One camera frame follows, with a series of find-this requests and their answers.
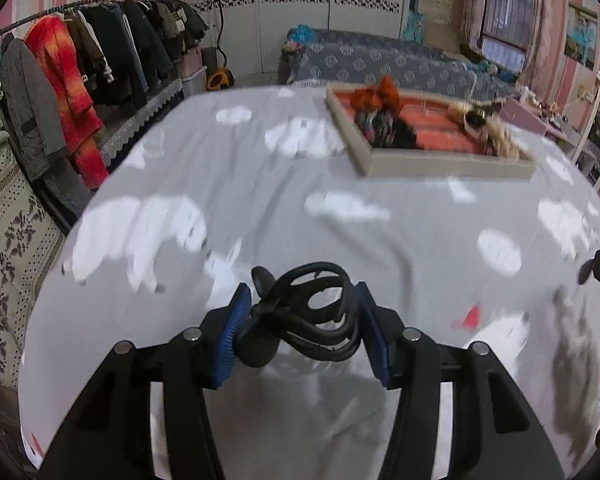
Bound grey polar bear bedsheet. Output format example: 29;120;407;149
17;84;600;480

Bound blue patterned bed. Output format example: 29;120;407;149
277;26;519;102

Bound pink storage box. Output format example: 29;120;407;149
178;48;207;98

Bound pink bedside table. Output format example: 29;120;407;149
500;98;568;141

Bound wall poster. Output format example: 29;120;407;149
564;3;598;70

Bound dark hanging jackets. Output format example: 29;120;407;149
66;0;209;108

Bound barred window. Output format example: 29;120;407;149
479;0;533;74

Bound white sliding wardrobe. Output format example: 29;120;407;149
186;0;408;77

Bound grey quilted coat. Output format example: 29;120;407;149
0;32;67;181

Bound red orange fleece robe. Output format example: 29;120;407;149
24;15;109;190

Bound cream sheer scrunchie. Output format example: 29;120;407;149
446;101;522;160

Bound brick-pattern jewelry tray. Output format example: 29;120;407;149
326;84;535;181

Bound orange fabric scrunchie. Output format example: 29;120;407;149
350;76;403;116

